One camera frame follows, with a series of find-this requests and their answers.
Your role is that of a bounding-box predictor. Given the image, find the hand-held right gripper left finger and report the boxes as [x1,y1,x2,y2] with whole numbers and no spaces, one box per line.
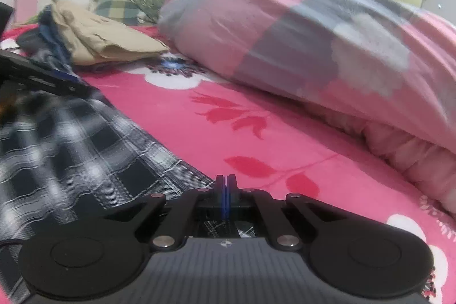
[103,175,226,251]

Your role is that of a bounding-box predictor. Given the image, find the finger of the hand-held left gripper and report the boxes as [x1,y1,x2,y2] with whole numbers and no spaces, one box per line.
[0,50,92,97]

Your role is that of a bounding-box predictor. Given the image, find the dark blue garment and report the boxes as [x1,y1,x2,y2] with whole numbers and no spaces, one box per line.
[16,7,78,74]

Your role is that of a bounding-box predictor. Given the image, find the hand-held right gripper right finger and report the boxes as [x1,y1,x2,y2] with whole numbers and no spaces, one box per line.
[227,175,344,251]

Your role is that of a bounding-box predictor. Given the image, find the green floral pillow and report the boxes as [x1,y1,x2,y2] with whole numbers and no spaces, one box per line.
[119,0,174,23]

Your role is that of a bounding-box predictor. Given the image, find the black white plaid pants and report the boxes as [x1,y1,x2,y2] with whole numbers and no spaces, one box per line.
[0,90,257,304]

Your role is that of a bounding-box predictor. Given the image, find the beige folded pants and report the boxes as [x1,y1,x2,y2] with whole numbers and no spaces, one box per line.
[50,0,170,64]

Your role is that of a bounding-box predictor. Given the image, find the pink grey floral duvet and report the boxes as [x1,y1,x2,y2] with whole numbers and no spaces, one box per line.
[157,0,456,215]

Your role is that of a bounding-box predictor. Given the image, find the pink floral bed sheet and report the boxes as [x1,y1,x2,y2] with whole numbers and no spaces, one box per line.
[0,23,456,304]

